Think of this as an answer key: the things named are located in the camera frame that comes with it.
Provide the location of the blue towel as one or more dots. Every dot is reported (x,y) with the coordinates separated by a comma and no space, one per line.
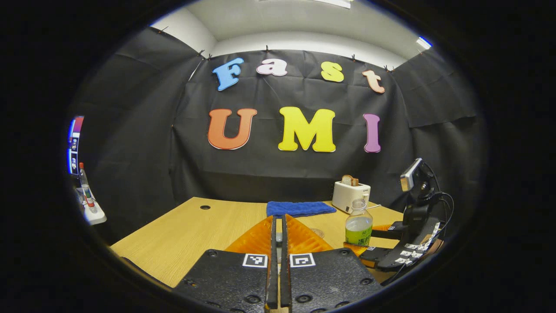
(299,208)

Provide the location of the white tray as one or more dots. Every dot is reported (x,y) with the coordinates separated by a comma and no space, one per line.
(95,216)

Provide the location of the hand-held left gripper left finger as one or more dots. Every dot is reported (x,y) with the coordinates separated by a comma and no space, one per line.
(273,278)

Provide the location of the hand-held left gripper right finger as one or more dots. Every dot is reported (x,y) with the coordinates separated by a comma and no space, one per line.
(285,278)

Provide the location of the toast bread slice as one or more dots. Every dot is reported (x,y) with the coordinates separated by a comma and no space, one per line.
(349,180)

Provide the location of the computer monitor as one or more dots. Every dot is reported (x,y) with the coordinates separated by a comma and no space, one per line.
(74,143)

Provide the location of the round wooden coaster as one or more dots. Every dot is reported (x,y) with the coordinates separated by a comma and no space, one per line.
(318,232)

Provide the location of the ceiling light panel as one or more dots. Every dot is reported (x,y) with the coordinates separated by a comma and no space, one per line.
(334,3)
(424,42)

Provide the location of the white toaster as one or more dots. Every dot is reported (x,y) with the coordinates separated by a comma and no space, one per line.
(347,195)

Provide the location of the green label water bottle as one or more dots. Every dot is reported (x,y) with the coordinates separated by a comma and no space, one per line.
(359,228)

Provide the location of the black backdrop cloth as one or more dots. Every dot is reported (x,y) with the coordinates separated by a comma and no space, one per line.
(143,152)

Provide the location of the red cap clear bottle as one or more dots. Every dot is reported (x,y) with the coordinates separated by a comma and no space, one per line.
(86,187)

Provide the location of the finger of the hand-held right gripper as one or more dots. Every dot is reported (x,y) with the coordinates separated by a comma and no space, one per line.
(393,229)
(375,255)

